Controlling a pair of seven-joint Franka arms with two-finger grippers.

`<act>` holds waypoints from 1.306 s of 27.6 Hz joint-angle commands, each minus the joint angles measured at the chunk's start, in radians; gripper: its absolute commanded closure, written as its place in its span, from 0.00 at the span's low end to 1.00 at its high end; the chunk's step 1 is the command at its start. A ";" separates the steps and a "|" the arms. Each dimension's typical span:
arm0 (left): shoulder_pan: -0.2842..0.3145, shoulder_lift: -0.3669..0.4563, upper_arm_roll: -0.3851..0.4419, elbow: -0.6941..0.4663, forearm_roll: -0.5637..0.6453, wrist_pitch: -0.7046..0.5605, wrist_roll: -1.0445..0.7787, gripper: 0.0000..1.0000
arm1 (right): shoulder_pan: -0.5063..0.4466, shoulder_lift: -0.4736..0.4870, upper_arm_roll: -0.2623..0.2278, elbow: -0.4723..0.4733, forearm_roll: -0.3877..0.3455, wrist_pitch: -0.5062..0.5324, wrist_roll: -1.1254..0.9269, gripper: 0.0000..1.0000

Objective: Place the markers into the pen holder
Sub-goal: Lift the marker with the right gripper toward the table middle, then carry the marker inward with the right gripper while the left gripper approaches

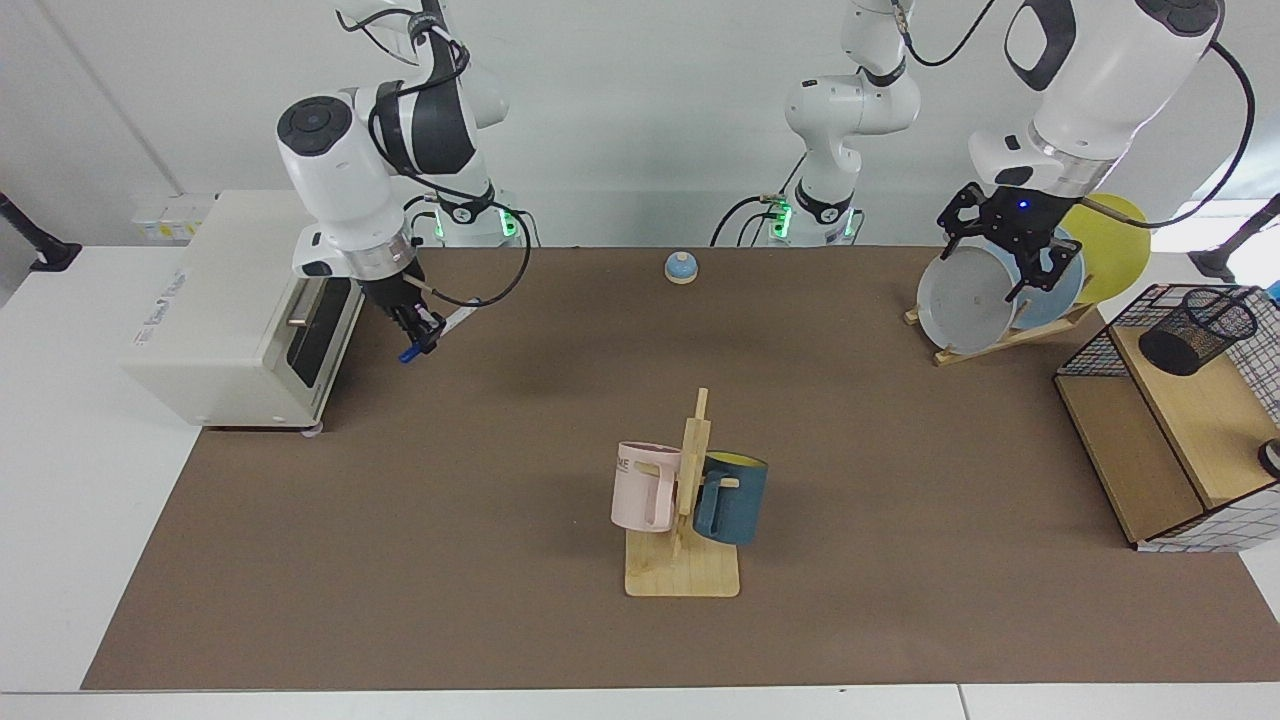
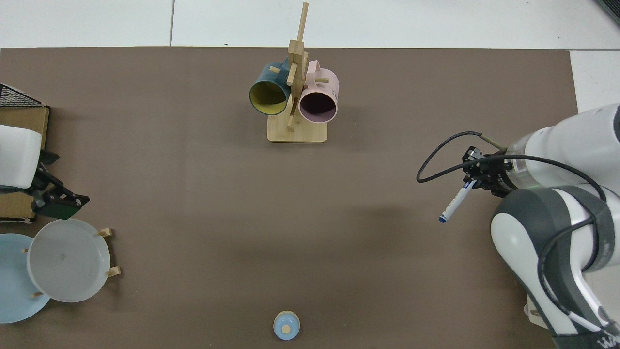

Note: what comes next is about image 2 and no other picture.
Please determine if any blue and white marker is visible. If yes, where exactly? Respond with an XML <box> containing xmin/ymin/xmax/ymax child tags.
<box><xmin>438</xmin><ymin>180</ymin><xmax>479</xmax><ymax>224</ymax></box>

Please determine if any grey white plate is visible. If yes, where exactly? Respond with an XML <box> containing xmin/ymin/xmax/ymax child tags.
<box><xmin>27</xmin><ymin>218</ymin><xmax>111</xmax><ymax>303</ymax></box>

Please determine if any wooden plate rack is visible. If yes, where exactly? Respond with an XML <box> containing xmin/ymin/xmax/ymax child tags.
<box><xmin>19</xmin><ymin>227</ymin><xmax>122</xmax><ymax>299</ymax></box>

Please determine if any light blue plate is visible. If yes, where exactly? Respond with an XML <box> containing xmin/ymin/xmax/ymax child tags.
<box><xmin>0</xmin><ymin>233</ymin><xmax>52</xmax><ymax>324</ymax></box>

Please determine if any pale toaster oven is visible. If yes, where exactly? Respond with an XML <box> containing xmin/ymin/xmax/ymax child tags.
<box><xmin>524</xmin><ymin>291</ymin><xmax>555</xmax><ymax>331</ymax></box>

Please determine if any pink mug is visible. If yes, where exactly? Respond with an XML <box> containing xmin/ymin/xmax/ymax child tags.
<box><xmin>298</xmin><ymin>60</ymin><xmax>339</xmax><ymax>124</ymax></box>

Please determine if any wooden cup stand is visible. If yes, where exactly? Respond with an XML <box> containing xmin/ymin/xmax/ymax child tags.
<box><xmin>267</xmin><ymin>2</ymin><xmax>330</xmax><ymax>143</ymax></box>

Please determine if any dark grey ribbed object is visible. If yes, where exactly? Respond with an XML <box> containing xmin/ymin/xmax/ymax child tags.
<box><xmin>594</xmin><ymin>0</ymin><xmax>620</xmax><ymax>26</ymax></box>

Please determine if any brown table cloth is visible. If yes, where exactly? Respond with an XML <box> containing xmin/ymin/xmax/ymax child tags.
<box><xmin>0</xmin><ymin>47</ymin><xmax>579</xmax><ymax>349</ymax></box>

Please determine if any teal mug yellow inside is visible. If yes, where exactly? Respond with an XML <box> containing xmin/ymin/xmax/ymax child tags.
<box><xmin>249</xmin><ymin>58</ymin><xmax>293</xmax><ymax>116</ymax></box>

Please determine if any wire basket wooden floor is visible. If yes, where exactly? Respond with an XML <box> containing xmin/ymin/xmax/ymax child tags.
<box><xmin>0</xmin><ymin>83</ymin><xmax>50</xmax><ymax>224</ymax></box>

